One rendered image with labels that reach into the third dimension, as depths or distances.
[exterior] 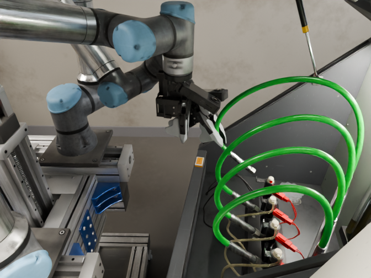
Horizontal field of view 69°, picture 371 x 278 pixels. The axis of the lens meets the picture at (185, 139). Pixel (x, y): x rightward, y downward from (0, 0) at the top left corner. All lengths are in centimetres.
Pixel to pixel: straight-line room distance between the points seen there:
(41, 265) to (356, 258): 49
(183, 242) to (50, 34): 64
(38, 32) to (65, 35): 5
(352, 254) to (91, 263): 61
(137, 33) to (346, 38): 242
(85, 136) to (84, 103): 12
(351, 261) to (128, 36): 50
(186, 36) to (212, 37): 187
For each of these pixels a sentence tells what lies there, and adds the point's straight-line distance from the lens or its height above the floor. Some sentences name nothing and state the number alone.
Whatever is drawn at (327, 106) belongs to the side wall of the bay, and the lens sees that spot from 109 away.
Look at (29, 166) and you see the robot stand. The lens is 97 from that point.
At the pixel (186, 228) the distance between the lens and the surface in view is 90.
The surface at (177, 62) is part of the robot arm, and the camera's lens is 65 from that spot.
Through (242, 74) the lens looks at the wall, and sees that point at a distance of 264.
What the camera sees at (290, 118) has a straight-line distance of 63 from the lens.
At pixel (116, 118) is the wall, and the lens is 292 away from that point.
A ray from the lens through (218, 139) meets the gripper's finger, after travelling 78.
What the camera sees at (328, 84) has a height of 141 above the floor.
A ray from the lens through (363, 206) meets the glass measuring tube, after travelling 92.
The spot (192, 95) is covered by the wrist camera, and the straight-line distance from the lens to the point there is 68.
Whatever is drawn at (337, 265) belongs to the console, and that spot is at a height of 129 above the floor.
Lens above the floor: 167
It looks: 35 degrees down
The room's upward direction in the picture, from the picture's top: straight up
